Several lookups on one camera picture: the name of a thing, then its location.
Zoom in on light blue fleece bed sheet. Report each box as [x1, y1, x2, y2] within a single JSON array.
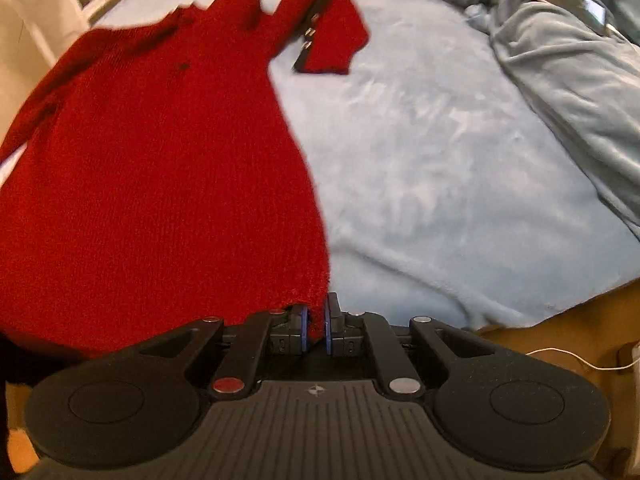
[[0, 0, 640, 332]]

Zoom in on red knit sweater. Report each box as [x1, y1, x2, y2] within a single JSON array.
[[0, 0, 371, 361]]

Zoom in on white cable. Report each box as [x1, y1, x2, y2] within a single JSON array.
[[525, 346, 640, 374]]

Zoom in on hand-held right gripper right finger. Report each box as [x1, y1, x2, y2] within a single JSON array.
[[322, 292, 502, 397]]

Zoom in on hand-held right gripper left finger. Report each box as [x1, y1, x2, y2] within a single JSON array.
[[137, 303, 312, 402]]

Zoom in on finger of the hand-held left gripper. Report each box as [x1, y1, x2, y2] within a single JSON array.
[[292, 2, 328, 74]]

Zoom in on grey-blue duvet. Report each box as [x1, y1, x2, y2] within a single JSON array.
[[367, 0, 640, 241]]

